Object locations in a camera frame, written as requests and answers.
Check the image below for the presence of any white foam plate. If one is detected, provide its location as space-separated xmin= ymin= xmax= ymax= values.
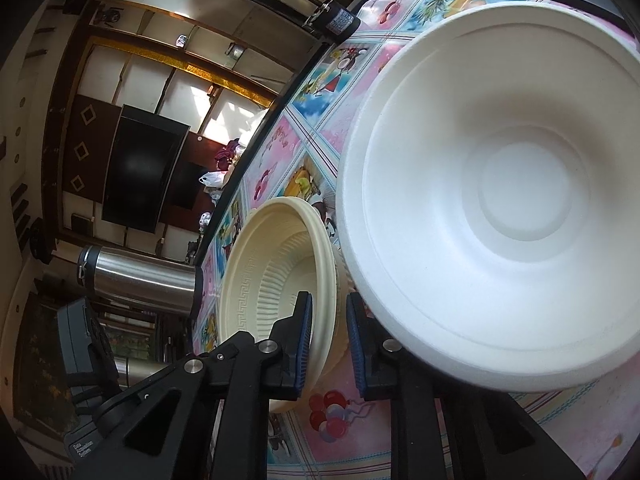
xmin=336 ymin=2 xmax=639 ymax=391

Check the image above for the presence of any small black clamp device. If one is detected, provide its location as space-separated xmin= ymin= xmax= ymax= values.
xmin=303 ymin=0 xmax=360 ymax=44

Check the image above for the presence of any slim steel thermos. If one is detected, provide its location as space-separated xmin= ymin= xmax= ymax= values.
xmin=114 ymin=356 xmax=166 ymax=388

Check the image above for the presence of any large beige ribbed bowl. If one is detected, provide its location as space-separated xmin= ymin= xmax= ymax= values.
xmin=218 ymin=196 xmax=352 ymax=401

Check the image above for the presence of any colourful fruit tablecloth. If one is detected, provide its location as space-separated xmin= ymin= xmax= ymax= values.
xmin=194 ymin=0 xmax=639 ymax=479

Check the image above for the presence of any large steel thermos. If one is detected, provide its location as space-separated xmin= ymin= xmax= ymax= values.
xmin=77 ymin=246 xmax=204 ymax=318

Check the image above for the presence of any black flat television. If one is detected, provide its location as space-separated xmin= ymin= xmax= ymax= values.
xmin=102 ymin=105 xmax=190 ymax=233

